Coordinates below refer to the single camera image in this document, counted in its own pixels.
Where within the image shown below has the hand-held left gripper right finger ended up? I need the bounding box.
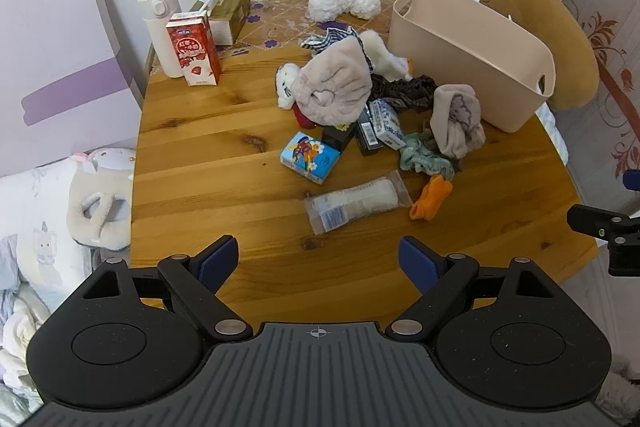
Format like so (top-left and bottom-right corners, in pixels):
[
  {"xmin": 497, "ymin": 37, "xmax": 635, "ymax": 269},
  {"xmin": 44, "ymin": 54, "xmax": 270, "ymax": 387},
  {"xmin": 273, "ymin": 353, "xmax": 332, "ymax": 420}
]
[{"xmin": 385, "ymin": 235, "xmax": 556, "ymax": 340}]

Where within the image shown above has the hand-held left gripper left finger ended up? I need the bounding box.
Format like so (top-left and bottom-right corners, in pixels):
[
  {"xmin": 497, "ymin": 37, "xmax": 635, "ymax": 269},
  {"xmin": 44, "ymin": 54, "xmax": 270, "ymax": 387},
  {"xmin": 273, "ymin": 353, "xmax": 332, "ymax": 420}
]
[{"xmin": 82, "ymin": 234, "xmax": 253, "ymax": 343}]

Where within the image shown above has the orange sock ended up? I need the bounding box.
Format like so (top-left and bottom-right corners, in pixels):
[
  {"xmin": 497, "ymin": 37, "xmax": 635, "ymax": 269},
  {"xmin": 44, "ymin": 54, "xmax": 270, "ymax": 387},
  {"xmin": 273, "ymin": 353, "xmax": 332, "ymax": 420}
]
[{"xmin": 409, "ymin": 174, "xmax": 453, "ymax": 222}]

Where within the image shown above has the green plaid scrunchie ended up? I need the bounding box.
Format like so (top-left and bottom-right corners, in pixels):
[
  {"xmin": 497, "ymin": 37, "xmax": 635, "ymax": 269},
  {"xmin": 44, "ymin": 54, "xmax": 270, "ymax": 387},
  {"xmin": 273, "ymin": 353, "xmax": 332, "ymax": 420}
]
[{"xmin": 399, "ymin": 133, "xmax": 463, "ymax": 182}]

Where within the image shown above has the blue and white patterned box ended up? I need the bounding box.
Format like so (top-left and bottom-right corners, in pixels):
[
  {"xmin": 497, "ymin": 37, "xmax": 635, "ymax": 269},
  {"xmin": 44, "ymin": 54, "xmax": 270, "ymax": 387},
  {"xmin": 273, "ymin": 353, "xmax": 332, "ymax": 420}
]
[{"xmin": 368, "ymin": 99, "xmax": 407, "ymax": 150}]

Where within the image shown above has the black cube box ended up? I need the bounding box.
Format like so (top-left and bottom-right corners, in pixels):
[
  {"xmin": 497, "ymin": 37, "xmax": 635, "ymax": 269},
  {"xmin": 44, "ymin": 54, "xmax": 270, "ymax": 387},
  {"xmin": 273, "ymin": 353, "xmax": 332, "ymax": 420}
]
[{"xmin": 321, "ymin": 123, "xmax": 358, "ymax": 152}]

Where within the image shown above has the brown lace scrunchie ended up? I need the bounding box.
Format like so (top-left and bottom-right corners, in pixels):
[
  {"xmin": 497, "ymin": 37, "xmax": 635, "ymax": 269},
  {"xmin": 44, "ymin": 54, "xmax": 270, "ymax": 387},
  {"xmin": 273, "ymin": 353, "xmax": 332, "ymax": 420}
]
[{"xmin": 370, "ymin": 74, "xmax": 451, "ymax": 112}]

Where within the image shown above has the beige storage basket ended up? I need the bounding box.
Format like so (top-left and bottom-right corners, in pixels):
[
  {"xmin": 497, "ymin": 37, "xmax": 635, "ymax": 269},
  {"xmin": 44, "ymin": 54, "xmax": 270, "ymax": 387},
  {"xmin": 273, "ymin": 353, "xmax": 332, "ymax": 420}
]
[{"xmin": 389, "ymin": 0, "xmax": 557, "ymax": 134}]

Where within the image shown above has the beige plush cloth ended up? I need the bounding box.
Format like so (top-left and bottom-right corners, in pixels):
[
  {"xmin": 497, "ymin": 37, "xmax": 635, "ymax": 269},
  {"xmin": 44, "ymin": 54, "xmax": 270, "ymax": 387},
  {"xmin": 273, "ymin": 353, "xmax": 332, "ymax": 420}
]
[{"xmin": 292, "ymin": 34, "xmax": 375, "ymax": 128}]

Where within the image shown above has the blue floral checked cloth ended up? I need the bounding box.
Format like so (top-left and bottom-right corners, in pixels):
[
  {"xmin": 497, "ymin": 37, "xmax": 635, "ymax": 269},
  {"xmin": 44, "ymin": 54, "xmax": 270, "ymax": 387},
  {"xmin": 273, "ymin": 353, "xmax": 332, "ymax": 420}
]
[{"xmin": 301, "ymin": 27, "xmax": 362, "ymax": 56}]

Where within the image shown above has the wooden desktop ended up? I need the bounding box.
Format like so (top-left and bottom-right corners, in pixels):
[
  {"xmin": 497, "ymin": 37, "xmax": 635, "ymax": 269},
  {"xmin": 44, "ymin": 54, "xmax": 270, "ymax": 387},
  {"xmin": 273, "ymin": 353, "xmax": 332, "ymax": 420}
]
[{"xmin": 129, "ymin": 0, "xmax": 600, "ymax": 348}]

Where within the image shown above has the packaged white towel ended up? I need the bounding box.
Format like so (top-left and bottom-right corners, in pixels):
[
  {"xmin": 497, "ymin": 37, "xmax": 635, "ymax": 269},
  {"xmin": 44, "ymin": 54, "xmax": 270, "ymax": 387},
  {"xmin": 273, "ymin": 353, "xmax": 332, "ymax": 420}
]
[{"xmin": 303, "ymin": 170, "xmax": 413, "ymax": 235}]

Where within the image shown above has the floral patterned door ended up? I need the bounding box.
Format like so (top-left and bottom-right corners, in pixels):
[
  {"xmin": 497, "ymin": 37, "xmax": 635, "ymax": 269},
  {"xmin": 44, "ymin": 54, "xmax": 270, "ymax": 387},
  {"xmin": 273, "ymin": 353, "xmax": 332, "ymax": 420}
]
[{"xmin": 560, "ymin": 0, "xmax": 640, "ymax": 178}]

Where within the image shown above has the long dark box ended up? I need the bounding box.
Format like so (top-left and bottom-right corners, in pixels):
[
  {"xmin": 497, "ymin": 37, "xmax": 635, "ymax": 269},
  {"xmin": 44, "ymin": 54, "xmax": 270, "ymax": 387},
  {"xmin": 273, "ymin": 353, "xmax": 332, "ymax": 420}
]
[{"xmin": 356, "ymin": 109, "xmax": 385, "ymax": 155}]

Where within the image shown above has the blue cartoon tissue pack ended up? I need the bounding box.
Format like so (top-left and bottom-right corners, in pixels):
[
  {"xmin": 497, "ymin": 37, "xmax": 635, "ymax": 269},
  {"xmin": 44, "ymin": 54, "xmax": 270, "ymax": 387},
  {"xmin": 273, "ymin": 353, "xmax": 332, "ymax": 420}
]
[{"xmin": 280, "ymin": 132, "xmax": 342, "ymax": 184}]

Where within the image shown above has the beige plush pillow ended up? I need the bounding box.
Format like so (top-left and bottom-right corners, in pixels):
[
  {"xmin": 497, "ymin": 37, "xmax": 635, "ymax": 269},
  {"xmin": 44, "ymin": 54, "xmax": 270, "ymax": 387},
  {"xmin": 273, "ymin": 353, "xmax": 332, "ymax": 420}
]
[{"xmin": 66, "ymin": 147, "xmax": 137, "ymax": 253}]

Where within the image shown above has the beige sock with purple print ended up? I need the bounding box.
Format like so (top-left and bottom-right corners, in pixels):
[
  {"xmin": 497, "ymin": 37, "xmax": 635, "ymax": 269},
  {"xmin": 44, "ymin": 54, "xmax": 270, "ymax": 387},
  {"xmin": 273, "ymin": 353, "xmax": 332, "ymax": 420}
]
[{"xmin": 431, "ymin": 84, "xmax": 487, "ymax": 160}]

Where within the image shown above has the red rolled cloth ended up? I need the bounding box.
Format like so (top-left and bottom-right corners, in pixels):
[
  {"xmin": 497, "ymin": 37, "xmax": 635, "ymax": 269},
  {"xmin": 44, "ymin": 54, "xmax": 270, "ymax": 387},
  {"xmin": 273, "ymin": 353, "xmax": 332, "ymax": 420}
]
[{"xmin": 292, "ymin": 103, "xmax": 321, "ymax": 129}]

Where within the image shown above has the brown plush toy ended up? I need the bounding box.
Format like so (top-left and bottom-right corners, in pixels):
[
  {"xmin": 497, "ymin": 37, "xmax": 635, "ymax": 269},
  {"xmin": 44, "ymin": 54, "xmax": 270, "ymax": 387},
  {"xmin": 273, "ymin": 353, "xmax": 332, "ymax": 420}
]
[{"xmin": 480, "ymin": 0, "xmax": 601, "ymax": 112}]

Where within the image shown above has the white cat plush toy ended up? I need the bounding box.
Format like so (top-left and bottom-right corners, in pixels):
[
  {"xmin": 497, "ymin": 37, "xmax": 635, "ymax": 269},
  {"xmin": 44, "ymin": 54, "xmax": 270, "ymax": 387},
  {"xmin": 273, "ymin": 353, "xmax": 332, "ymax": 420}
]
[{"xmin": 275, "ymin": 63, "xmax": 302, "ymax": 110}]

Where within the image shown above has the printed bedding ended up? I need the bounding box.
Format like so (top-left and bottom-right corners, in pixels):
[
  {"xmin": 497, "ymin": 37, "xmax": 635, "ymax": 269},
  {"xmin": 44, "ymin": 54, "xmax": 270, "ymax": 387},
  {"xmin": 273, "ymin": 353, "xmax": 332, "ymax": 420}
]
[{"xmin": 0, "ymin": 162, "xmax": 133, "ymax": 408}]

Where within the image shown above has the red milk carton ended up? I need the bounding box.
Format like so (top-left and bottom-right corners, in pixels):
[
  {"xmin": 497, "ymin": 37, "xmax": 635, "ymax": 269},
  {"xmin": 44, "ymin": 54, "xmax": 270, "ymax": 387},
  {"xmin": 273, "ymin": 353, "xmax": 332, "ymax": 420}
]
[{"xmin": 166, "ymin": 12, "xmax": 222, "ymax": 86}]

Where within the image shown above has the white fluffy plush toy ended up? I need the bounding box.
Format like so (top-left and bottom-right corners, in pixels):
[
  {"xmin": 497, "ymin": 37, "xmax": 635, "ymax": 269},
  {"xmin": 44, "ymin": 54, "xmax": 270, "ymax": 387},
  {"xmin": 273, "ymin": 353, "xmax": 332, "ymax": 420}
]
[{"xmin": 360, "ymin": 29, "xmax": 416, "ymax": 82}]

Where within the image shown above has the white thermos bottle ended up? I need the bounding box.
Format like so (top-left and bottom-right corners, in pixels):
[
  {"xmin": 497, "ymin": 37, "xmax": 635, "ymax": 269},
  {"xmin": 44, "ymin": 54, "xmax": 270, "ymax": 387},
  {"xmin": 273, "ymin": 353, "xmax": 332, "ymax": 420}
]
[{"xmin": 136, "ymin": 0, "xmax": 185, "ymax": 78}]

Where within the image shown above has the gold tissue box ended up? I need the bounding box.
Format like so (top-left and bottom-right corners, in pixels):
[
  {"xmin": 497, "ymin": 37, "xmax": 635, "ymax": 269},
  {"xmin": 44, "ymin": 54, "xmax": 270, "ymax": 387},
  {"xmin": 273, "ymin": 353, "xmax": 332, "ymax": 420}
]
[{"xmin": 189, "ymin": 0, "xmax": 252, "ymax": 46}]

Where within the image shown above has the purple flower table mat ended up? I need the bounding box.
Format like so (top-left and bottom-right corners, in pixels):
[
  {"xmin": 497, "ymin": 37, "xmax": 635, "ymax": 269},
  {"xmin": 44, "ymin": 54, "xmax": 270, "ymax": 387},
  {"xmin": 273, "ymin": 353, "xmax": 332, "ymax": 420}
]
[{"xmin": 215, "ymin": 0, "xmax": 401, "ymax": 58}]

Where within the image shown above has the purple and white board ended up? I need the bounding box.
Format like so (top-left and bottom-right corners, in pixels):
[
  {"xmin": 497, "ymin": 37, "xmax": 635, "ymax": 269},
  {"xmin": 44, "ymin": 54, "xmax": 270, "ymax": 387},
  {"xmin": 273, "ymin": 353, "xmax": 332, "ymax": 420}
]
[{"xmin": 0, "ymin": 0, "xmax": 146, "ymax": 180}]

